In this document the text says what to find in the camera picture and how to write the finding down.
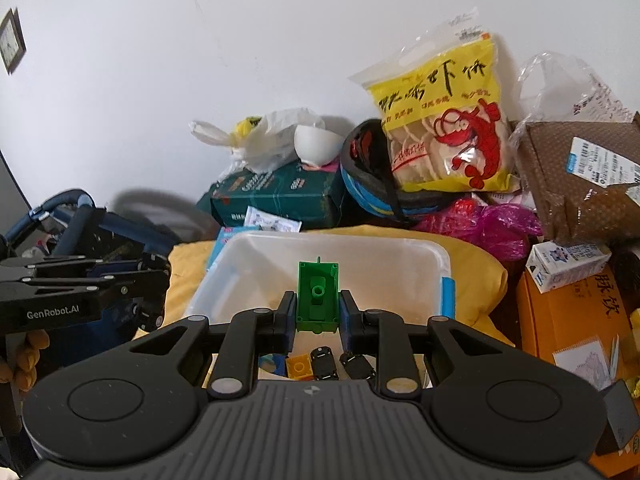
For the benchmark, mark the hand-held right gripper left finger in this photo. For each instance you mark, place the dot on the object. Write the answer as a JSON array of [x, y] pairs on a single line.
[[289, 322]]

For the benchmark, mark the orange-yellow building block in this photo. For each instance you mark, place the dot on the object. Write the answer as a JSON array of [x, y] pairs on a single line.
[[299, 366]]

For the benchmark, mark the black and blue helmet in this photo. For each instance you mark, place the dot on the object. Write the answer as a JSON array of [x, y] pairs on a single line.
[[365, 185]]

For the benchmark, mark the light blue dinosaur card box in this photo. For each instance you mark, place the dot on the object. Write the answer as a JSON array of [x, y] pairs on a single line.
[[222, 250]]

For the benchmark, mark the person's left hand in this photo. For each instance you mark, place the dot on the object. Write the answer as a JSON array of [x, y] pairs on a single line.
[[32, 344]]

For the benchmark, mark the white printed sachet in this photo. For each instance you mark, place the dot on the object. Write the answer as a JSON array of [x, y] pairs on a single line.
[[272, 221]]

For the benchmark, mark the green hollow building block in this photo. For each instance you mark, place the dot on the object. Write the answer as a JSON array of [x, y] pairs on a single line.
[[310, 285]]

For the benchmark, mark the orange cardboard box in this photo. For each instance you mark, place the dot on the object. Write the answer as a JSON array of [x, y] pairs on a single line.
[[590, 320]]

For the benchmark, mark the black toy car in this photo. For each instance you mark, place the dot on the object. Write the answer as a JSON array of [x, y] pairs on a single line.
[[357, 366], [324, 362]]

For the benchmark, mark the blue and black stroller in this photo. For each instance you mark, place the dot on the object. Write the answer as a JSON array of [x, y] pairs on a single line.
[[115, 230]]

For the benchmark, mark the dark green box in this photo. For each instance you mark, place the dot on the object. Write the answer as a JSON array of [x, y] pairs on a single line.
[[280, 195]]

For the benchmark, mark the yellow blanket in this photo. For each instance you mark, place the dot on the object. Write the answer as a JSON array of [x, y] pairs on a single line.
[[475, 270]]

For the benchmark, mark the framed wall clock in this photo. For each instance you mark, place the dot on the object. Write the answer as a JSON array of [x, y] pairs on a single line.
[[11, 40]]

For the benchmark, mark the yellow round object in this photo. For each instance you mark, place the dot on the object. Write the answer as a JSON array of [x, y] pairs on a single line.
[[247, 130]]

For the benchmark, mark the magenta plastic bag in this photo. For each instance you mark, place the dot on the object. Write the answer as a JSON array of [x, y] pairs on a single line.
[[480, 225]]

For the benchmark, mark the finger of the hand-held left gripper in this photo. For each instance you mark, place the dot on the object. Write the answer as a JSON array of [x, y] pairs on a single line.
[[132, 287], [75, 264]]

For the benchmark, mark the clear plastic bag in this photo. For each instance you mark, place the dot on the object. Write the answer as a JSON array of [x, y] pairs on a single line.
[[550, 80]]

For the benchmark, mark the white and blue carton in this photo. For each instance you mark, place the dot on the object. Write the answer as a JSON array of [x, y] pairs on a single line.
[[565, 262]]

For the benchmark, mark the yellow shrimp chip bag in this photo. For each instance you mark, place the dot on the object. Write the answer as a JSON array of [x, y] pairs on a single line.
[[440, 125]]

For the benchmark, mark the white plastic bag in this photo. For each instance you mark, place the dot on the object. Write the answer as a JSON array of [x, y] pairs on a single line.
[[270, 140]]

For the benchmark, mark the black box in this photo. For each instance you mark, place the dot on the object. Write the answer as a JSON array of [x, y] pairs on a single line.
[[620, 415]]

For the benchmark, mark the white plastic bin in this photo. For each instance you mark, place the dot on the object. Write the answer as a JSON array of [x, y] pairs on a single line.
[[380, 265]]

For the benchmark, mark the white bowl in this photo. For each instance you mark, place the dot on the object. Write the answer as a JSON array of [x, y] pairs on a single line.
[[315, 145]]

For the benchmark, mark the brown parcel bag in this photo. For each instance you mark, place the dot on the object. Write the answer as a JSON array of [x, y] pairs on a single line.
[[560, 185]]

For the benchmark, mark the white paper slip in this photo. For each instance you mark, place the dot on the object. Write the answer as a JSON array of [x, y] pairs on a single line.
[[580, 362]]

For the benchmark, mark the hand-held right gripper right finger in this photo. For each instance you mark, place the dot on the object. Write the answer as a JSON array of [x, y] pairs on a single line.
[[348, 322]]

